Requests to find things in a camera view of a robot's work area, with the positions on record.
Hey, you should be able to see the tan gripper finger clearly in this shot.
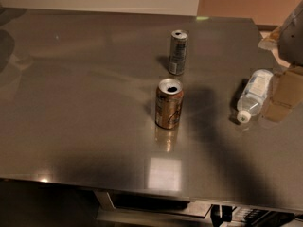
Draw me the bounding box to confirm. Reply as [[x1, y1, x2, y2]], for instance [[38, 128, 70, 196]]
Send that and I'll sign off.
[[258, 26, 281, 50], [261, 66, 303, 122]]

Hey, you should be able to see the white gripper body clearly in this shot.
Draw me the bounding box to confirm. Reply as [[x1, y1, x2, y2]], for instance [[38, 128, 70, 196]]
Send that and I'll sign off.
[[278, 1, 303, 66]]

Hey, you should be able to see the orange soda can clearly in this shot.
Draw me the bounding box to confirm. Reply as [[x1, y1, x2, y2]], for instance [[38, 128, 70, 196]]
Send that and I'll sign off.
[[155, 78, 184, 130]]

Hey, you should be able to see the silver redbull can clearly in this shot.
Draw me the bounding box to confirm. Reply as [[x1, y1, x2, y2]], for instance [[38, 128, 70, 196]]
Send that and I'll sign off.
[[169, 29, 188, 75]]

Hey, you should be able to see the clear plastic water bottle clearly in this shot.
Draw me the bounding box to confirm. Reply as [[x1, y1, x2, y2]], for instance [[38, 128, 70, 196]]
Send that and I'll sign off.
[[237, 69, 273, 123]]

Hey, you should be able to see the metal drawer under table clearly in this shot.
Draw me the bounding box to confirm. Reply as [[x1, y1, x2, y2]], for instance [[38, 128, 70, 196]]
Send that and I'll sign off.
[[94, 191, 212, 227]]

